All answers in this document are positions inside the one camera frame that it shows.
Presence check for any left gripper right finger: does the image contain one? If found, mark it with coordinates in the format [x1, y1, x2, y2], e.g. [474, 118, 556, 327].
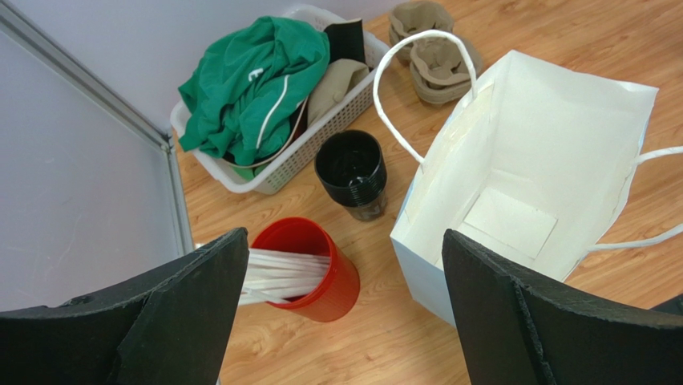
[442, 229, 682, 384]

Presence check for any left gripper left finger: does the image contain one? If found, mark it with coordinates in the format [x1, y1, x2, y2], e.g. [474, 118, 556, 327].
[1, 228, 249, 384]

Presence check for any white paper bag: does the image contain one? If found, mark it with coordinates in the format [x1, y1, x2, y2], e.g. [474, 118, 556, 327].
[390, 30, 682, 323]

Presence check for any black cup stack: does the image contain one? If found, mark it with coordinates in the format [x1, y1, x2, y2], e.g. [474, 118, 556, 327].
[314, 130, 388, 221]

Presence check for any cardboard cup carrier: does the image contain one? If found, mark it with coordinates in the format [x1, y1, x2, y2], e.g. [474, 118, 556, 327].
[388, 1, 455, 47]
[410, 36, 471, 106]

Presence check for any red cup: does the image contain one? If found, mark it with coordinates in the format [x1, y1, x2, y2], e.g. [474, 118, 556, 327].
[243, 217, 360, 322]

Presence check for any green cloth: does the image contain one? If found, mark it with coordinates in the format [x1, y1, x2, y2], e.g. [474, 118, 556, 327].
[179, 16, 330, 166]

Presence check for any white plastic basket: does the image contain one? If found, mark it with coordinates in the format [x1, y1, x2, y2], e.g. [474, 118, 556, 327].
[192, 31, 389, 195]

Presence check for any beige cloth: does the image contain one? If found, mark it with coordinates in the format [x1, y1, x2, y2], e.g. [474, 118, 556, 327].
[307, 59, 370, 125]

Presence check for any black cloth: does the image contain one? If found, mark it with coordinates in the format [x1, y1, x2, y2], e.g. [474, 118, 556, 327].
[323, 18, 366, 65]

